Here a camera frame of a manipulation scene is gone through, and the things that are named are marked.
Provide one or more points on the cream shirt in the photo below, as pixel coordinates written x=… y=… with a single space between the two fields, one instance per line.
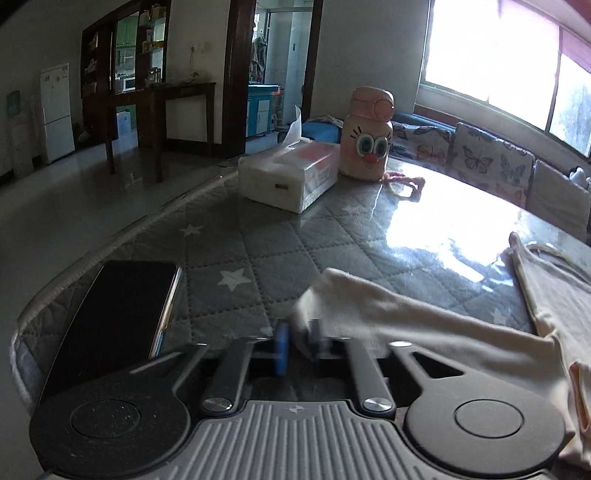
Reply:
x=415 y=318

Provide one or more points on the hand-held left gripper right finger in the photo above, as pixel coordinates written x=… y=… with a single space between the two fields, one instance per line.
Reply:
x=316 y=339

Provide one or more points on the black smartphone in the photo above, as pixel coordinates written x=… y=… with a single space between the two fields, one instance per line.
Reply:
x=115 y=314

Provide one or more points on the plain beige cushion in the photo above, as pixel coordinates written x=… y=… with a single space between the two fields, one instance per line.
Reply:
x=558 y=203

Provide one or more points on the white tissue pack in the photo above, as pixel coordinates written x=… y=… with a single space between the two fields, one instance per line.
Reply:
x=286 y=180

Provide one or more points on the large window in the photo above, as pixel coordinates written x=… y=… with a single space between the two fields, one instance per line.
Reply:
x=485 y=46

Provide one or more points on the black and white plush toy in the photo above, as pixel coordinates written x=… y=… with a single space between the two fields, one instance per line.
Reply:
x=579 y=176

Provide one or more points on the pink cartoon-face water bottle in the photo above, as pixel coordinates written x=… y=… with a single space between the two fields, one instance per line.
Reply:
x=364 y=147

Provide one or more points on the dark wooden console table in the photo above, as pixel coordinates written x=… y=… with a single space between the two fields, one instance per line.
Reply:
x=152 y=99

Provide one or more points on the butterfly print cushion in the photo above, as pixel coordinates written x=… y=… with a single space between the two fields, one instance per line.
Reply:
x=489 y=161
x=427 y=147

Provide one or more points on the blue cabinet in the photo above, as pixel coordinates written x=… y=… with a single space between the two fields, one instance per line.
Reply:
x=258 y=110

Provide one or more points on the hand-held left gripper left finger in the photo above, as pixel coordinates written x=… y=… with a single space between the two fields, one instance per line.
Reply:
x=282 y=348

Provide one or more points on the dark blue sofa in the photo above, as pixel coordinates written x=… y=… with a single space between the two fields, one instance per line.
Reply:
x=431 y=122

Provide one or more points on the dark wooden display cabinet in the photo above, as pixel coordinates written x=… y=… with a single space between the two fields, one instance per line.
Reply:
x=99 y=60

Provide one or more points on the white microwave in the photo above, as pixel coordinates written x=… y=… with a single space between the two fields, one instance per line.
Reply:
x=129 y=84

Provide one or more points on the white refrigerator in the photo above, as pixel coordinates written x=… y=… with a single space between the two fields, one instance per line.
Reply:
x=56 y=115

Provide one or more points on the blue cloth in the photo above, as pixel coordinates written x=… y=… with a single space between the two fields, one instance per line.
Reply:
x=323 y=130

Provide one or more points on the hanging grey garment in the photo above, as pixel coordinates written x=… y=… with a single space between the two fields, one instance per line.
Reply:
x=258 y=57

